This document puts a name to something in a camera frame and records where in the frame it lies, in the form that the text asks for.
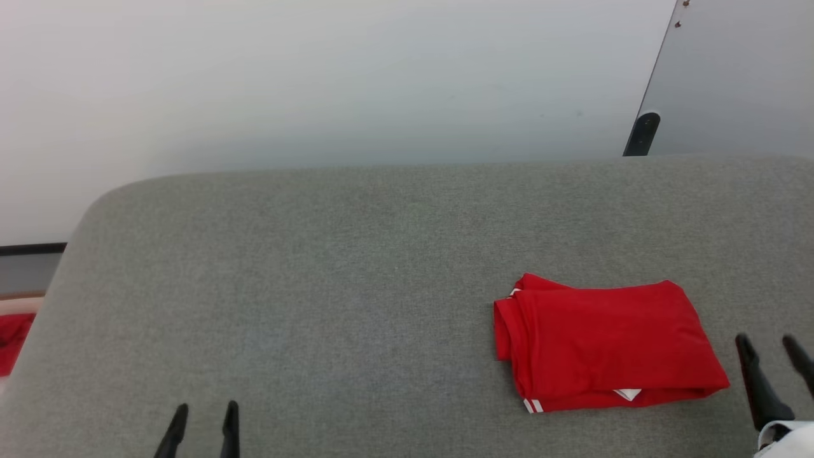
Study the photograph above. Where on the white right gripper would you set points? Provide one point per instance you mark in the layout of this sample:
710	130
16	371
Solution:
792	444

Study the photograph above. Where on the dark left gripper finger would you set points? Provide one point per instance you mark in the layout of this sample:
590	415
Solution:
230	432
174	436

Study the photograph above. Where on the red and white garment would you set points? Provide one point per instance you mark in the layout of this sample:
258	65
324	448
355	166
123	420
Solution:
604	337

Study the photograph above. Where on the red cloth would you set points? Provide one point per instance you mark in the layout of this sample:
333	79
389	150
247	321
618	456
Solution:
14	340

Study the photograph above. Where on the black baseboard strip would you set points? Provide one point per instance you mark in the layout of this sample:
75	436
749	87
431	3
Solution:
32	249

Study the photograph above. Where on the black panel foot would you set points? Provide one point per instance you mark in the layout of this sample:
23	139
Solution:
642	133

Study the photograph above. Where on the grey partition panel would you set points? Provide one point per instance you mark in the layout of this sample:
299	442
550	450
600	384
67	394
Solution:
738	70

